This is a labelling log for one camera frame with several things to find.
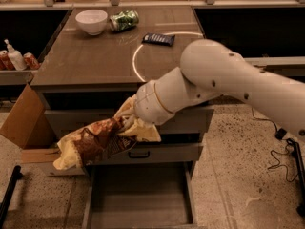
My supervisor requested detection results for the drawer with handle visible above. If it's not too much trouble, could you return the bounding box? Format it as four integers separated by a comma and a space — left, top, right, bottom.
91, 143, 203, 165
45, 106, 214, 138

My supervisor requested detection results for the red soda can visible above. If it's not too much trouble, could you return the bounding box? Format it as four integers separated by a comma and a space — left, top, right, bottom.
24, 52, 40, 70
0, 50, 14, 71

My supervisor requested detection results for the grey left side shelf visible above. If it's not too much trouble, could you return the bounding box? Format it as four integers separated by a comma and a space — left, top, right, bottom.
0, 70, 37, 86

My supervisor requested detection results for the black power adapter cable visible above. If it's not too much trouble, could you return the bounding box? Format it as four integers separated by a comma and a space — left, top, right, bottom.
250, 107, 299, 183

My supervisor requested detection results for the grey drawer cabinet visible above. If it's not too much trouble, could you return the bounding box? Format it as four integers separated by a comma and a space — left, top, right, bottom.
30, 5, 223, 177

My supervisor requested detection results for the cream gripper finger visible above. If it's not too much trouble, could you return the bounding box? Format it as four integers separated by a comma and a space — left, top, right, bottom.
115, 109, 134, 118
123, 116, 136, 130

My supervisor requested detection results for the black stand right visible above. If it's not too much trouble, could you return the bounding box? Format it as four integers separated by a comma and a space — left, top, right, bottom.
293, 142, 305, 217

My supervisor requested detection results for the white pump bottle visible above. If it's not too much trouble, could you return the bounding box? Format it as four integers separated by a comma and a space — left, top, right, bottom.
4, 39, 27, 71

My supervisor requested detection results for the grey shelf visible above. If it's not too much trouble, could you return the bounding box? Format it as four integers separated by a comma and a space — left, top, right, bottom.
0, 70, 37, 86
246, 56, 305, 77

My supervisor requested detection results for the dark blue snack bar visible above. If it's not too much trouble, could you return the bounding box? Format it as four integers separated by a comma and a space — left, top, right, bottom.
142, 33, 175, 47

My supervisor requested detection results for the grey right side shelf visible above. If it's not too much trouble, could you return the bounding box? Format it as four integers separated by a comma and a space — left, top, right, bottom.
246, 56, 305, 77

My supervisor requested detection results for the open bottom drawer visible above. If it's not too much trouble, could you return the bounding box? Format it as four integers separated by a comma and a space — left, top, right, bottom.
82, 162, 197, 229

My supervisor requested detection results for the top drawer with handle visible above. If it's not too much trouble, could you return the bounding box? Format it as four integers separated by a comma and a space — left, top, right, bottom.
45, 106, 214, 138

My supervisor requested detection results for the brown chip bag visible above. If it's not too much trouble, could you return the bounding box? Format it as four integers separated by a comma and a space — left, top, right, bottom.
53, 96, 161, 171

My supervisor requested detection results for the white ceramic bowl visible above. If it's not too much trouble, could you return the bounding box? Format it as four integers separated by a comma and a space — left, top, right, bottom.
75, 10, 108, 35

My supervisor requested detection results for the middle drawer with handle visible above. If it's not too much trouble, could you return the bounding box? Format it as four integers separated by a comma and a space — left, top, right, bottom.
91, 143, 203, 165

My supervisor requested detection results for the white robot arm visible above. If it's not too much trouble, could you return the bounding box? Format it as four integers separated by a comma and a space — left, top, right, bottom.
119, 39, 305, 141

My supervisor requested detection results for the black pole left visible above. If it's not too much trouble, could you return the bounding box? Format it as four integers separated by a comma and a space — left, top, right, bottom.
0, 165, 23, 229

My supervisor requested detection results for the green soda can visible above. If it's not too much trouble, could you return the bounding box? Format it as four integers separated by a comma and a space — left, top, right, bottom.
110, 10, 139, 31

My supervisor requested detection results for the brown cardboard box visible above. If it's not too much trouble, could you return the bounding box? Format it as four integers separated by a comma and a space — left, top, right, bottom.
0, 85, 85, 177

